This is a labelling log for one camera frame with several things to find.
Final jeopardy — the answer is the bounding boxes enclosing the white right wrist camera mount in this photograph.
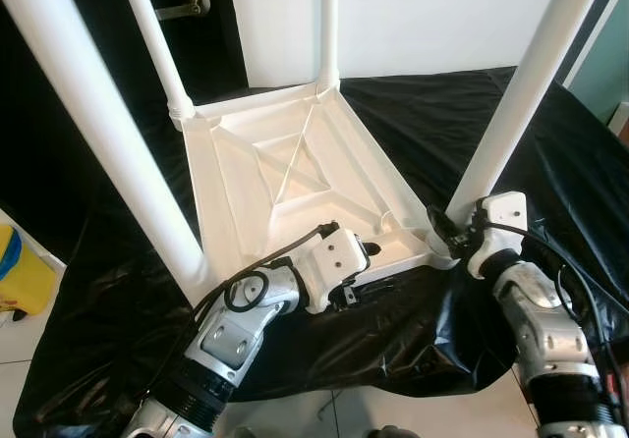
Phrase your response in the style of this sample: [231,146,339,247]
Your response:
[467,192,530,280]

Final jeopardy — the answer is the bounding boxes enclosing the white plastic table leg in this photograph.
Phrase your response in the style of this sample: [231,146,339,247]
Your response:
[444,0,615,228]
[0,0,212,301]
[316,0,342,93]
[116,0,198,130]

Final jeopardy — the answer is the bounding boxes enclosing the dark grey wall post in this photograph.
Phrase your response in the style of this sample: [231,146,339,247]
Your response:
[560,0,629,85]

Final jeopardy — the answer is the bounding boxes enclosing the grey robot right foot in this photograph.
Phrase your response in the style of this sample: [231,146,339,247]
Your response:
[369,423,424,438]

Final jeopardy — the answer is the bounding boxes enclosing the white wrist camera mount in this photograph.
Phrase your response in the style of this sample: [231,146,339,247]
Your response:
[467,192,530,280]
[295,227,372,313]

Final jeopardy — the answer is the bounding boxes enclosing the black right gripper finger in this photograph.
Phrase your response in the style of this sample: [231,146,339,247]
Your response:
[428,207,459,248]

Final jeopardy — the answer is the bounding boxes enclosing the white board panel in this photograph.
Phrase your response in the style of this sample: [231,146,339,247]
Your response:
[226,0,610,90]

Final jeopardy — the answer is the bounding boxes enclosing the metal door handle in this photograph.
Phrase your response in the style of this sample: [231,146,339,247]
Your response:
[152,0,212,22]

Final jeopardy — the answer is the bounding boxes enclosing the white brown cabinet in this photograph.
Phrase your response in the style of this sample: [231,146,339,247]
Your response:
[607,102,629,149]

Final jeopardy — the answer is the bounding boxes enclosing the yellow box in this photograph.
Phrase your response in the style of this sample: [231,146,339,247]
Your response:
[0,224,60,321]

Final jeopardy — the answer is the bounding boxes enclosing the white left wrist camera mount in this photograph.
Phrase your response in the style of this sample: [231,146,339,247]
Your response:
[295,227,372,313]

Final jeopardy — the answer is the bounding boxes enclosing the black plastic table cover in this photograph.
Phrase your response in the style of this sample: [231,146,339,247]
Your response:
[15,65,629,437]

